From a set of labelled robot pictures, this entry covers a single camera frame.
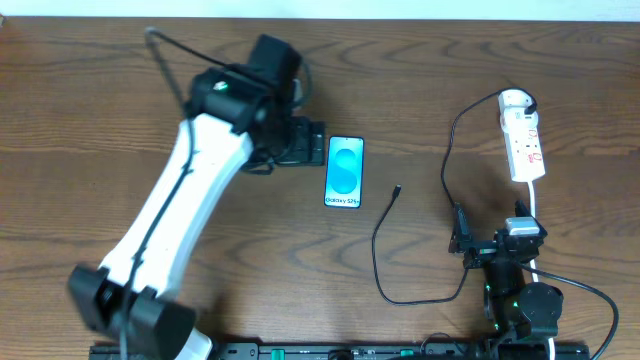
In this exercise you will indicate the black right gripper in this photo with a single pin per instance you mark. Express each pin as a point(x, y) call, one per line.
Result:
point(486, 251)

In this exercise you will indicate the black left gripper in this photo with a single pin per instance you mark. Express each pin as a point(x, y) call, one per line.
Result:
point(307, 143)

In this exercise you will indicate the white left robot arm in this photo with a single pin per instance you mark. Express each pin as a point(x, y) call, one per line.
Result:
point(236, 117)

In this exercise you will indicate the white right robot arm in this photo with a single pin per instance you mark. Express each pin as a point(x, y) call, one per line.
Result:
point(525, 314)

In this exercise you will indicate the white USB charger adapter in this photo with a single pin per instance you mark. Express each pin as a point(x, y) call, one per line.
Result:
point(515, 119)

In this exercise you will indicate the white power strip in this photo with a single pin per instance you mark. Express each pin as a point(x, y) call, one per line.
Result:
point(524, 152)

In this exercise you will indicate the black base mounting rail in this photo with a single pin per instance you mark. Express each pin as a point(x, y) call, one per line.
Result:
point(431, 350)

